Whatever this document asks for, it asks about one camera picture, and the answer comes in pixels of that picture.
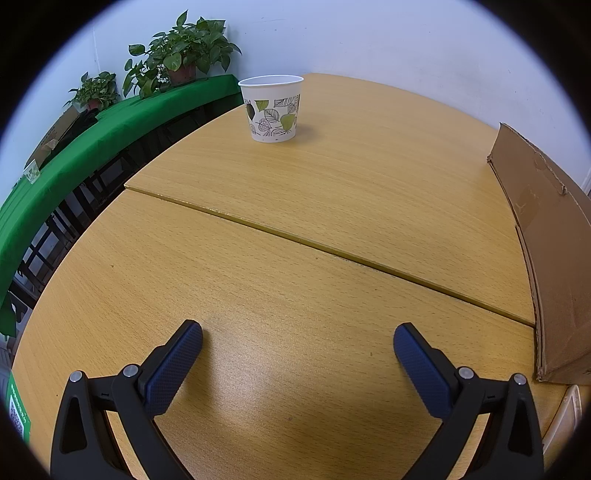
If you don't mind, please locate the cardboard box tray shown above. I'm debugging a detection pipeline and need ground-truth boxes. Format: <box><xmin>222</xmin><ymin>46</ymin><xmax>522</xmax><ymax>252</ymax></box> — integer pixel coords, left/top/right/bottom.
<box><xmin>488</xmin><ymin>124</ymin><xmax>591</xmax><ymax>385</ymax></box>

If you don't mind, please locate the green cloth covered bench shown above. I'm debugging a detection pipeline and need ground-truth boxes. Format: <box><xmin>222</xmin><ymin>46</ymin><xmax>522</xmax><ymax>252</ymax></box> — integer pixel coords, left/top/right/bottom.
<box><xmin>1</xmin><ymin>74</ymin><xmax>242</xmax><ymax>336</ymax></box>

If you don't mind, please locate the small cardboard box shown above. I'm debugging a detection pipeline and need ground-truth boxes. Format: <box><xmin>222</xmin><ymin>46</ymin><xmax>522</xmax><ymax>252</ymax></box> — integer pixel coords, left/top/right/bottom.
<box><xmin>25</xmin><ymin>106</ymin><xmax>80</xmax><ymax>167</ymax></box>

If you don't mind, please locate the large potted green plant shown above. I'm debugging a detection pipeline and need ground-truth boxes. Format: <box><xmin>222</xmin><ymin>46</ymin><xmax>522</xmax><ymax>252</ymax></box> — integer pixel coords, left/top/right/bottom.
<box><xmin>122</xmin><ymin>12</ymin><xmax>242</xmax><ymax>98</ymax></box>

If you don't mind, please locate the small potted green plant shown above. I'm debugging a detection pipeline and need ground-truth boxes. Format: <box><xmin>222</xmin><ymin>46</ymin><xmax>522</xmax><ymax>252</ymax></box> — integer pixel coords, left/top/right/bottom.
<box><xmin>65</xmin><ymin>71</ymin><xmax>120</xmax><ymax>111</ymax></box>

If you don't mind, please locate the leaf-print paper cup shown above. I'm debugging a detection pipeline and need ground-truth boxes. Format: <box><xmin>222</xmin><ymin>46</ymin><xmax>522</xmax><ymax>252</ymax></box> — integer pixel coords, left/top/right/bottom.
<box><xmin>238</xmin><ymin>75</ymin><xmax>304</xmax><ymax>143</ymax></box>

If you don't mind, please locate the white phone case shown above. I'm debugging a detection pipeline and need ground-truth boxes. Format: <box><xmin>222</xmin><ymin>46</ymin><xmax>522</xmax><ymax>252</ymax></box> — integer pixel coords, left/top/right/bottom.
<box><xmin>542</xmin><ymin>385</ymin><xmax>584</xmax><ymax>470</ymax></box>

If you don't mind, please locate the green QR code sign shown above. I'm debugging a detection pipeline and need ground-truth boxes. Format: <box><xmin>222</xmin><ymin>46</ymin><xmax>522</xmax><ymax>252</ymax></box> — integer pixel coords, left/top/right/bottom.
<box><xmin>5</xmin><ymin>374</ymin><xmax>31</xmax><ymax>444</ymax></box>

